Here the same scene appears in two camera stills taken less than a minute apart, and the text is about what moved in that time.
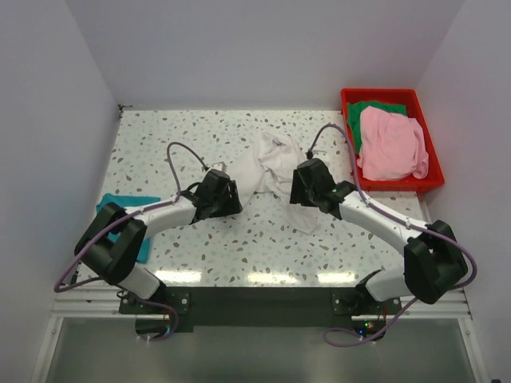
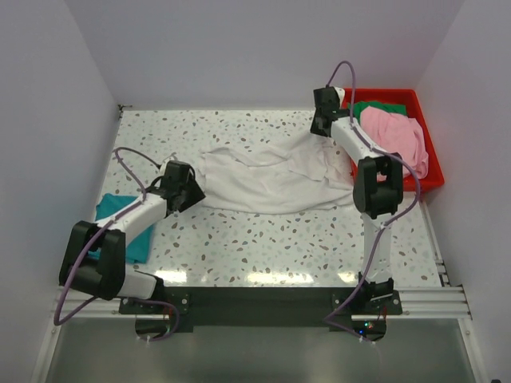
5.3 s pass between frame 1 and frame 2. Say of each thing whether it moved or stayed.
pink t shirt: stayed
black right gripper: moved
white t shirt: moved
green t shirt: stayed
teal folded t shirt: stayed
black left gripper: moved
